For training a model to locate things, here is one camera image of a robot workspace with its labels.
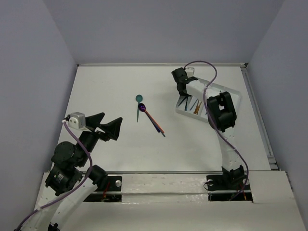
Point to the purple iridescent spoon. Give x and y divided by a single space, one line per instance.
142 107

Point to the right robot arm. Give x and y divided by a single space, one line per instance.
235 169

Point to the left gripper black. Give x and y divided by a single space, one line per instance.
98 131

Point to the rose gold fork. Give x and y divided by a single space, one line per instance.
198 103

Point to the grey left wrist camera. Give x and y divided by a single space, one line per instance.
76 120

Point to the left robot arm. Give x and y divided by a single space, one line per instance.
73 177

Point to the ornate gold fork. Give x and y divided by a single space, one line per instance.
197 108

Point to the white cutlery tray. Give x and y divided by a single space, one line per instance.
218 102

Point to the teal spoon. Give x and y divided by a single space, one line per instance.
138 99

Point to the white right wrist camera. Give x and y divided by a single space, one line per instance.
189 71

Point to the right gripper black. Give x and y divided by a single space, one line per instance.
184 94

